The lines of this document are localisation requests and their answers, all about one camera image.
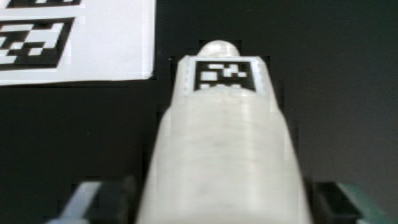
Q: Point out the white marker sheet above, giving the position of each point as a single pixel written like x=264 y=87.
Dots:
x=74 y=40

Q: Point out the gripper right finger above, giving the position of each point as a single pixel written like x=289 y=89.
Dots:
x=341 y=205

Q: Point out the white cylindrical table leg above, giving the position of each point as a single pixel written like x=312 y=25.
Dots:
x=224 y=176

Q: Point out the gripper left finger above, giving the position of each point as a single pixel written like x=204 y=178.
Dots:
x=99 y=203

